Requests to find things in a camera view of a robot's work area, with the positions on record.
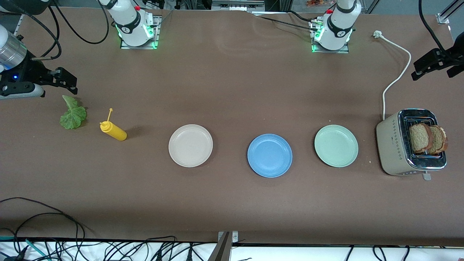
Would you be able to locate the green lettuce leaf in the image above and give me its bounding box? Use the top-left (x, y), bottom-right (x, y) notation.
top-left (59, 95), bottom-right (87, 130)

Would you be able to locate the brown bread slice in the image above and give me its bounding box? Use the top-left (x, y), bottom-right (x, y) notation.
top-left (429, 125), bottom-right (449, 154)
top-left (409, 123), bottom-right (434, 154)

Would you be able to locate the green plate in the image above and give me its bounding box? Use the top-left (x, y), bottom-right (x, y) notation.
top-left (314, 125), bottom-right (359, 168)

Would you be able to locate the beige plate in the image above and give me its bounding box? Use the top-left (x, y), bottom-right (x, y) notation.
top-left (168, 124), bottom-right (214, 168)

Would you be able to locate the blue plate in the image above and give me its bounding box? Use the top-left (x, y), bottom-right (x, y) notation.
top-left (247, 134), bottom-right (293, 178)

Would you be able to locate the yellow mustard squeeze bottle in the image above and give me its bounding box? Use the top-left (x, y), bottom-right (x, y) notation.
top-left (99, 108), bottom-right (128, 141)

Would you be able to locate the beige chrome toaster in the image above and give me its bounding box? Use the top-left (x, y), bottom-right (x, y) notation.
top-left (376, 108), bottom-right (448, 181)

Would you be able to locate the grey metal box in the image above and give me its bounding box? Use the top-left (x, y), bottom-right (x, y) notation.
top-left (211, 0), bottom-right (266, 11)

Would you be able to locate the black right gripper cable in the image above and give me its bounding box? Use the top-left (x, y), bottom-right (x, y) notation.
top-left (22, 11), bottom-right (62, 61)

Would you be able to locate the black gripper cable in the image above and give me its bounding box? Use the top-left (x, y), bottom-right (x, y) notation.
top-left (22, 11), bottom-right (62, 61)
top-left (419, 0), bottom-right (452, 55)

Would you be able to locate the aluminium frame profile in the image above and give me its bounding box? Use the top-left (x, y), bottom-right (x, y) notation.
top-left (436, 0), bottom-right (464, 25)

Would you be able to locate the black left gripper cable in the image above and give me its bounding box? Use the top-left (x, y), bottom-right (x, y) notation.
top-left (419, 0), bottom-right (452, 55)

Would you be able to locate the white toaster power cord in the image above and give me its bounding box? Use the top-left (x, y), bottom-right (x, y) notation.
top-left (373, 30), bottom-right (412, 121)

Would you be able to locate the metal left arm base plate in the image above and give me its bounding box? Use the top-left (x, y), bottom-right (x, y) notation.
top-left (309, 20), bottom-right (351, 54)

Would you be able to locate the long black table cable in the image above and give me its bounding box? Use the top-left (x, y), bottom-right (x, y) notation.
top-left (0, 197), bottom-right (87, 261)
top-left (14, 212), bottom-right (80, 254)

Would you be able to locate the black cable behind arm base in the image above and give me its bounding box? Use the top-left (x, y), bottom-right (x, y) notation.
top-left (250, 10), bottom-right (327, 32)

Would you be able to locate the teal cable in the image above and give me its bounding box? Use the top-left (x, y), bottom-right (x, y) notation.
top-left (0, 236), bottom-right (49, 260)

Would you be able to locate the tangle of black cables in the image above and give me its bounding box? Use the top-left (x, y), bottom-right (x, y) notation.
top-left (0, 236), bottom-right (218, 261)

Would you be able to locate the metal table edge bracket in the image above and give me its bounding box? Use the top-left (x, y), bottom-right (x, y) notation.
top-left (207, 231), bottom-right (239, 261)

